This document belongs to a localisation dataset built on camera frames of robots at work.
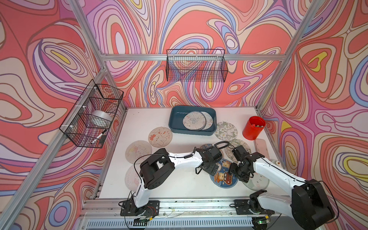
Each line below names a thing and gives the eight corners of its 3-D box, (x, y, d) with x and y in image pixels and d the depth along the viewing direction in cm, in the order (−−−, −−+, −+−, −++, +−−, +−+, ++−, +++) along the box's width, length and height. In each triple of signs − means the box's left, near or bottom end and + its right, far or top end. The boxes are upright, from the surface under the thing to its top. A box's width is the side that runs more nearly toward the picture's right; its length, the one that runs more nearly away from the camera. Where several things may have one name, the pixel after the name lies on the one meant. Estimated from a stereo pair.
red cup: (244, 140, 102) (251, 128, 91) (240, 128, 108) (247, 116, 97) (259, 140, 102) (267, 128, 91) (254, 128, 108) (262, 116, 97)
